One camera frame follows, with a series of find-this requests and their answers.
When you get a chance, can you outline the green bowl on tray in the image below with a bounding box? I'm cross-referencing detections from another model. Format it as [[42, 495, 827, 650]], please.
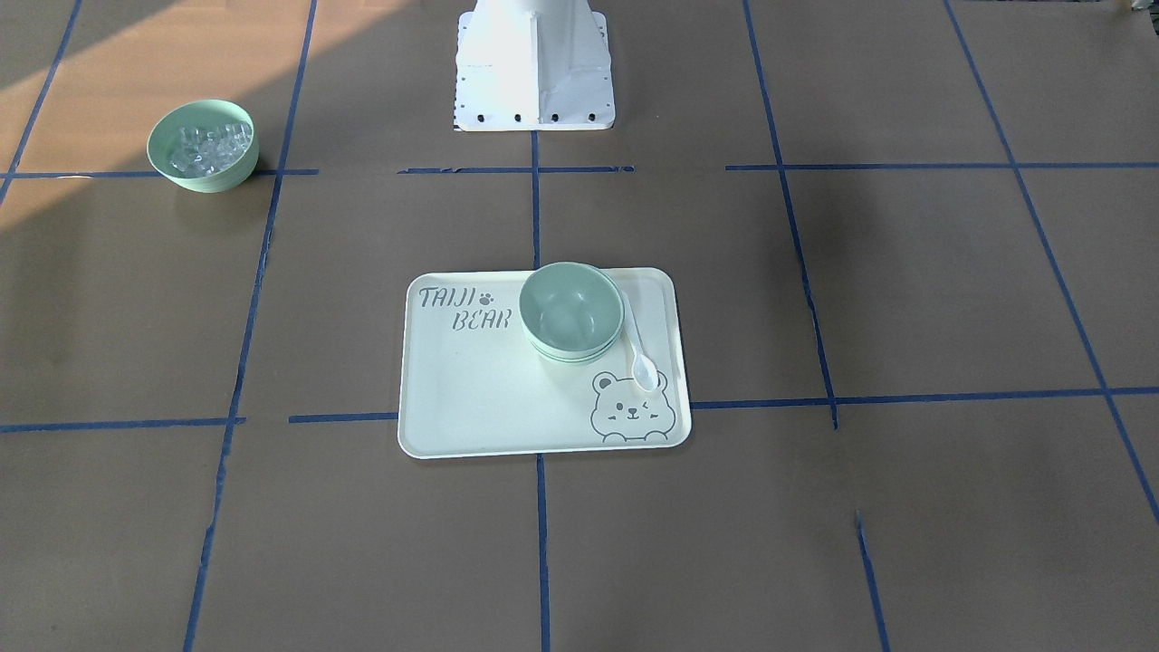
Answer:
[[540, 352, 606, 366]]

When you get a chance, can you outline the white plastic spoon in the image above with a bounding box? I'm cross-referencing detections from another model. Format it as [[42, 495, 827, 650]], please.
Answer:
[[619, 290, 661, 393]]

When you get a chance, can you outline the cream bear tray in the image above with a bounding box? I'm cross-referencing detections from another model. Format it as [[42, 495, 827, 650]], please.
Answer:
[[398, 268, 692, 459]]

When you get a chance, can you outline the green bowl with ice cubes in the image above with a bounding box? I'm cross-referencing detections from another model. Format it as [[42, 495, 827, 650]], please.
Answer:
[[146, 98, 260, 195]]

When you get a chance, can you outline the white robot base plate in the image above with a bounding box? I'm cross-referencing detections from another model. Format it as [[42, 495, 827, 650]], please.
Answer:
[[453, 1, 617, 132]]

